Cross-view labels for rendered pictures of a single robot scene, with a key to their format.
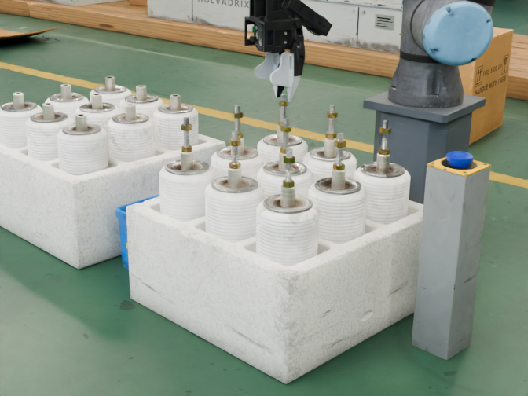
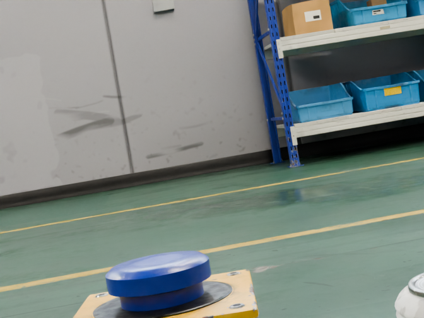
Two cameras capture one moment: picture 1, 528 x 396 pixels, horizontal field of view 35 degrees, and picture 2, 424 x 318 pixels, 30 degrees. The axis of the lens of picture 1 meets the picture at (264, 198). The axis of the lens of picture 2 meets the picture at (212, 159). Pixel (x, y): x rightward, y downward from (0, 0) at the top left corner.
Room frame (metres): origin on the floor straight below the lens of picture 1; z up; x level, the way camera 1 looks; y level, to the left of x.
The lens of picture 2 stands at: (1.45, -0.48, 0.38)
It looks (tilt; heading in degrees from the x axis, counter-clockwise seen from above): 3 degrees down; 136
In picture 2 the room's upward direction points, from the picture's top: 9 degrees counter-clockwise
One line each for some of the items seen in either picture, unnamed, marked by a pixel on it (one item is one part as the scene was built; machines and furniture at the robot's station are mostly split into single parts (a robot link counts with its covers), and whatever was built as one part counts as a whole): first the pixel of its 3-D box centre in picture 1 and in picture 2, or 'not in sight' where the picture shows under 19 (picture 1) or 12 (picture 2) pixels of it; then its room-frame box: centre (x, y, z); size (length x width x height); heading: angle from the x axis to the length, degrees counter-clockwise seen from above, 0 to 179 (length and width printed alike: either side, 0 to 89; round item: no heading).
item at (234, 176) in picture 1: (234, 177); not in sight; (1.28, 0.05, 0.26); 0.02 x 0.02 x 0.03
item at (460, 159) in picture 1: (459, 160); (160, 286); (1.22, -0.29, 0.32); 0.04 x 0.04 x 0.02
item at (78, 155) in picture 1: (84, 174); not in sight; (1.59, 0.36, 0.16); 0.10 x 0.10 x 0.18
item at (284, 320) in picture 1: (283, 254); not in sight; (1.37, -0.04, 0.09); 0.39 x 0.39 x 0.18; 45
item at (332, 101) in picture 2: not in sight; (315, 103); (-1.74, 3.56, 0.36); 0.50 x 0.38 x 0.21; 143
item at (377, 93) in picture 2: not in sight; (379, 92); (-1.46, 3.88, 0.36); 0.50 x 0.38 x 0.21; 143
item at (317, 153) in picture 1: (330, 155); not in sight; (1.45, -0.12, 0.25); 0.08 x 0.08 x 0.01
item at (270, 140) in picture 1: (282, 141); not in sight; (1.53, -0.03, 0.25); 0.08 x 0.08 x 0.01
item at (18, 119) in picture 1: (23, 148); not in sight; (1.75, 0.53, 0.16); 0.10 x 0.10 x 0.18
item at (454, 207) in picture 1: (449, 259); not in sight; (1.22, -0.29, 0.16); 0.07 x 0.07 x 0.31; 45
